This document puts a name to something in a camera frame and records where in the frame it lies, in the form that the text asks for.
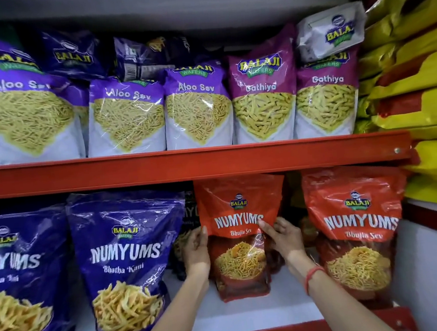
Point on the person's right hand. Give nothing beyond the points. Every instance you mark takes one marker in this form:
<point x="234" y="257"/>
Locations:
<point x="286" y="241"/>

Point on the person's left hand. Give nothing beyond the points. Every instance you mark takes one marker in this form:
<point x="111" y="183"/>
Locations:
<point x="195" y="255"/>

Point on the person's left thumb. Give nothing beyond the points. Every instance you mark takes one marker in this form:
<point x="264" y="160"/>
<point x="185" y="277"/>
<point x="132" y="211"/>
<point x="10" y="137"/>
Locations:
<point x="204" y="235"/>

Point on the person's right thumb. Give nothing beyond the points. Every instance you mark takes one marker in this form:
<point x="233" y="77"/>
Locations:
<point x="267" y="230"/>

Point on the small red snack packet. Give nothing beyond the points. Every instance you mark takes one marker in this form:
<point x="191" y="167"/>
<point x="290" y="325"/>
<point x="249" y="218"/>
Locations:
<point x="237" y="204"/>

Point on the person's right forearm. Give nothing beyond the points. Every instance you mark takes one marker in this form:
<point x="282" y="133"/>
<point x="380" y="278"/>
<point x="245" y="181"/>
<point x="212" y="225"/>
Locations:
<point x="342" y="305"/>

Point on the person's left forearm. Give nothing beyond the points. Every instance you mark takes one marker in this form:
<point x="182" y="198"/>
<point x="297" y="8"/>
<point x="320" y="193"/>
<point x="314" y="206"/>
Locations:
<point x="171" y="322"/>

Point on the blue snack packet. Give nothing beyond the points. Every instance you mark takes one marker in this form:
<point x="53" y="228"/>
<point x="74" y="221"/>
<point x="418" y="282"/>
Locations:
<point x="127" y="234"/>
<point x="21" y="278"/>

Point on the white shelf board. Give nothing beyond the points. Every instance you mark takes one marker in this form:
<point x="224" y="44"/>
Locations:
<point x="251" y="310"/>

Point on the large red snack packet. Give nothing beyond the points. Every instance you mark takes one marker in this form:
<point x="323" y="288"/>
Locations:
<point x="356" y="215"/>

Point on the magenta snack packet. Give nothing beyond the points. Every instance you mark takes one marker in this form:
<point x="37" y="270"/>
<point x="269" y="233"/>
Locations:
<point x="264" y="97"/>
<point x="327" y="99"/>

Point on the red side shelf beam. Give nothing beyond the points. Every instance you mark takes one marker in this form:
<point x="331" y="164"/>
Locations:
<point x="435" y="217"/>

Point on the crumpled purple snack packet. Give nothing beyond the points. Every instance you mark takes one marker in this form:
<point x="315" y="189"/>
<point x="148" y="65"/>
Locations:
<point x="137" y="59"/>

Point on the white snack packet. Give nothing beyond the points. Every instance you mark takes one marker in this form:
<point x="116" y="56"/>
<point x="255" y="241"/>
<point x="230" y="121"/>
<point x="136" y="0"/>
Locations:
<point x="331" y="31"/>

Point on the stack of yellow red bags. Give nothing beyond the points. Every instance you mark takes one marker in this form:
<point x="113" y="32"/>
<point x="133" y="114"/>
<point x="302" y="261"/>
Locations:
<point x="414" y="75"/>

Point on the large purple noodle snack packet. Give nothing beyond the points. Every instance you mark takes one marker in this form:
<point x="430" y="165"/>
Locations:
<point x="20" y="109"/>

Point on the dark purple snack packet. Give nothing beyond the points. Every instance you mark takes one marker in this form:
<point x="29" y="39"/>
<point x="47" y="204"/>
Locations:
<point x="71" y="56"/>

